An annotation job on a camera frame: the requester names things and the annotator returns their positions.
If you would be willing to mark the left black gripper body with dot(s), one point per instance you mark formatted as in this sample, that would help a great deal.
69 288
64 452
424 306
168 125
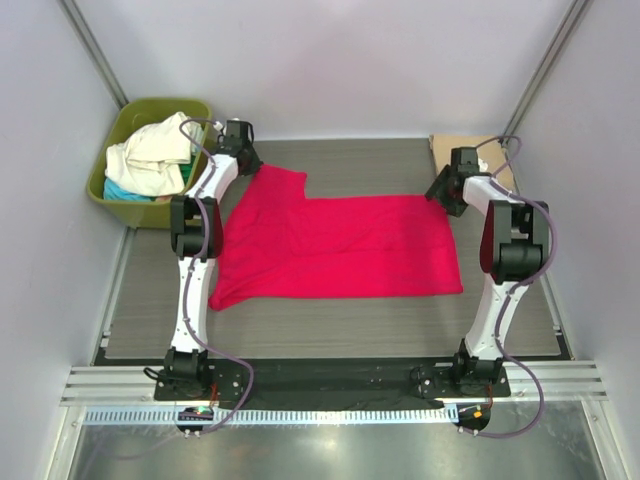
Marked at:
253 159

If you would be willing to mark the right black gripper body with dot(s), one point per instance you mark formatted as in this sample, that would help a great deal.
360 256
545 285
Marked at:
439 191

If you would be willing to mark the red t shirt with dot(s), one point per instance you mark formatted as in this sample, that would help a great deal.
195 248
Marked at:
279 243

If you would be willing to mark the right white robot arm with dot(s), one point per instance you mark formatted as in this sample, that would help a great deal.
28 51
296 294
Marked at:
516 247

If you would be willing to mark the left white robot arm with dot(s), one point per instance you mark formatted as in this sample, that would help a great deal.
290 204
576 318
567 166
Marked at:
197 240

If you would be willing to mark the folded beige t shirt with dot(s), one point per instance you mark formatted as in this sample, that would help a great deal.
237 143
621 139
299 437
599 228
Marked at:
492 155

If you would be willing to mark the green cloth in bin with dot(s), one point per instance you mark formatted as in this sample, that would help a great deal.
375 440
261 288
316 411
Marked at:
186 168

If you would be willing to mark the green plastic laundry bin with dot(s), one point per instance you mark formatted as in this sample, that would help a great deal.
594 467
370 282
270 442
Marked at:
138 113

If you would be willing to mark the cream white shirt in bin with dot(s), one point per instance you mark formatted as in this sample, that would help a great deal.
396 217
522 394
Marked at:
147 163

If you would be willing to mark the turquoise cloth in bin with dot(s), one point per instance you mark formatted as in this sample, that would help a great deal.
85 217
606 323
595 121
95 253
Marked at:
113 192

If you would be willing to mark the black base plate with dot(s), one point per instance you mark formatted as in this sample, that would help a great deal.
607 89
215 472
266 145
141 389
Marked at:
330 384

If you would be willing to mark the slotted white cable duct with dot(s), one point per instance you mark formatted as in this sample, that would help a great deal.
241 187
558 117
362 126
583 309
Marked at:
199 416

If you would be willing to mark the aluminium rail frame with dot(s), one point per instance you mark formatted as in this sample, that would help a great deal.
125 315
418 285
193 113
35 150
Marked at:
561 380

